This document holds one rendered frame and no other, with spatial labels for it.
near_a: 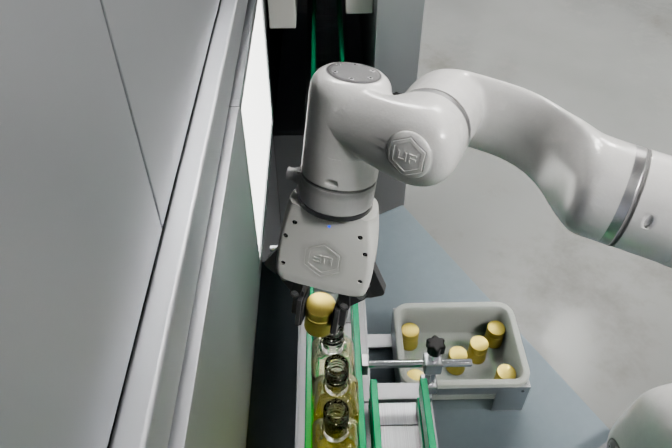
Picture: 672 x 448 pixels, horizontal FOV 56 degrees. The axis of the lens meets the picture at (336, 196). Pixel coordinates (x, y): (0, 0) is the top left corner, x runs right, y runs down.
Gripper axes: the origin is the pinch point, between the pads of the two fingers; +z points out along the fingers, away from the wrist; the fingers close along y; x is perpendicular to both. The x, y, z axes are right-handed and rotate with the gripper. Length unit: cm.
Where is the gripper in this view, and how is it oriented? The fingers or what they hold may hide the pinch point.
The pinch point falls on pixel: (320, 309)
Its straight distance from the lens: 72.7
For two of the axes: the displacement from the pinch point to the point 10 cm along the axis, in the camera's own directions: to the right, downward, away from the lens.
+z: -1.2, 8.3, 5.4
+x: 2.3, -5.1, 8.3
